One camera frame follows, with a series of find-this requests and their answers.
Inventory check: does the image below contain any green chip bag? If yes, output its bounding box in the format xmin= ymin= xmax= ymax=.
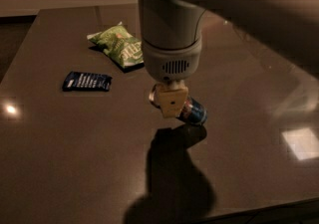
xmin=87 ymin=22 xmax=144 ymax=69

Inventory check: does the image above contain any dark blue snack packet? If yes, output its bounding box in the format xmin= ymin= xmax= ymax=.
xmin=62 ymin=72 xmax=112 ymax=92

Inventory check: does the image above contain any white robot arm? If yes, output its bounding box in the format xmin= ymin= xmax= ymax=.
xmin=139 ymin=0 xmax=319 ymax=117

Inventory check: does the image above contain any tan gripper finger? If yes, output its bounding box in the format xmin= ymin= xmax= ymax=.
xmin=156 ymin=81 xmax=188 ymax=118

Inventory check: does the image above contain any redbull can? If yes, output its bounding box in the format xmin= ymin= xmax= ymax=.
xmin=148 ymin=83 xmax=208 ymax=126

